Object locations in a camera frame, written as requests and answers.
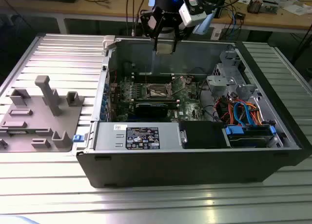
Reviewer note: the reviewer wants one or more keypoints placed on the wooden workbench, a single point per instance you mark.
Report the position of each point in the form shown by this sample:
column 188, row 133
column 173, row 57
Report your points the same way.
column 97, row 7

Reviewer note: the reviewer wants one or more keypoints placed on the black PC case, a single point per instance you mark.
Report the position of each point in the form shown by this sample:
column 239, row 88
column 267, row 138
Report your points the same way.
column 170, row 168

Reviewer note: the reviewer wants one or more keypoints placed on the silver CPU plate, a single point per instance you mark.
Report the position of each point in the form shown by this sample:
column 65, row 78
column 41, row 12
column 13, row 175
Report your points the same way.
column 164, row 49

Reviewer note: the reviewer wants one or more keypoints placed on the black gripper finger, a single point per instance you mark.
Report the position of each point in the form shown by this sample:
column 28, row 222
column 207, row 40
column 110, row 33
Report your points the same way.
column 177, row 31
column 149, row 24

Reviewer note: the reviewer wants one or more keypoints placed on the grey plastic parts rack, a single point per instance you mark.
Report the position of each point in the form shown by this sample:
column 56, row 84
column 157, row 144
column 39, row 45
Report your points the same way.
column 36, row 117

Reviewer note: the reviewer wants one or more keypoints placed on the thin metal locking lever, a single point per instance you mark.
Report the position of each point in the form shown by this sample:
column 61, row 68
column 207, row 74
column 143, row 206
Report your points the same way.
column 179, row 90
column 145, row 74

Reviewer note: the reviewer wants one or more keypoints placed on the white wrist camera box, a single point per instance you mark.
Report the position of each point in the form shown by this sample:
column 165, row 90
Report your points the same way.
column 187, row 14

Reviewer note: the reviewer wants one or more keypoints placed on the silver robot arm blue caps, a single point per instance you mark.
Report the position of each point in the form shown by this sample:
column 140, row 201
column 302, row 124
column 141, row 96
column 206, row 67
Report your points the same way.
column 204, row 23

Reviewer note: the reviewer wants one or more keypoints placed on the small blue clip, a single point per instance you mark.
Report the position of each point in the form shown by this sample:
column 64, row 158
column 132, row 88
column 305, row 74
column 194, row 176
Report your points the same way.
column 78, row 138

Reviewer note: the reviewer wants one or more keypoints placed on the green motherboard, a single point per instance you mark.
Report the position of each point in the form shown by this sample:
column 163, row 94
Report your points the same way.
column 190, row 107

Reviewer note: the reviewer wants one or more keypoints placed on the CPU socket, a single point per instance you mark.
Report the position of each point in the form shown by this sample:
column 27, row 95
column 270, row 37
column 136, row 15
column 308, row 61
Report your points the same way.
column 158, row 91

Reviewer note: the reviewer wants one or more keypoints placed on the black graphics card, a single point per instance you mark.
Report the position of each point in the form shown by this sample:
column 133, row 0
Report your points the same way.
column 151, row 109

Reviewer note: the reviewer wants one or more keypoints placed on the grey power supply unit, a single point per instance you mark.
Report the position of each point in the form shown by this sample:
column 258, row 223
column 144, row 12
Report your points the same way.
column 107, row 136

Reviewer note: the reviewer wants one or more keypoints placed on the black drive bay box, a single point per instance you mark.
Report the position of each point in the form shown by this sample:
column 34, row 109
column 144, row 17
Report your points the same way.
column 202, row 136

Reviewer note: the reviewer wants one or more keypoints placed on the grey case latch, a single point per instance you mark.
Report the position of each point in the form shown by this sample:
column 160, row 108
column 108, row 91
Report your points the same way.
column 108, row 41

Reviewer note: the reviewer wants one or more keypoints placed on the small black box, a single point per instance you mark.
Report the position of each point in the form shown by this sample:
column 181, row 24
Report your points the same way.
column 240, row 15

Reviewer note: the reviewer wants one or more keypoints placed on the hard disk in blue carrier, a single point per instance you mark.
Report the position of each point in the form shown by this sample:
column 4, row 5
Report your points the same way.
column 234, row 131

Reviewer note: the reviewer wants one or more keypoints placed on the small white sticker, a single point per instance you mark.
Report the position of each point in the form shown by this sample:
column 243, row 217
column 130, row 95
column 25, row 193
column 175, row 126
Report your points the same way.
column 120, row 127

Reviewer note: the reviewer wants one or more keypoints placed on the grey metal drive cage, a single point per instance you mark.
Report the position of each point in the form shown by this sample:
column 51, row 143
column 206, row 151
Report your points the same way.
column 219, row 81

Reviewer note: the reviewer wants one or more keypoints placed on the black RAM slot bank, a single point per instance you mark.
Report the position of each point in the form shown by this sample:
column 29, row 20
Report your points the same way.
column 170, row 102
column 156, row 76

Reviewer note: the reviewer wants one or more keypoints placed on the metal heat sink cooler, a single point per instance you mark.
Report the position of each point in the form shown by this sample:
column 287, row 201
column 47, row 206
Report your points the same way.
column 254, row 5

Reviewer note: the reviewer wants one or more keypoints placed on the black printed label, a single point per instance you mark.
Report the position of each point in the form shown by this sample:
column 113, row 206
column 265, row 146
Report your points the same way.
column 141, row 138

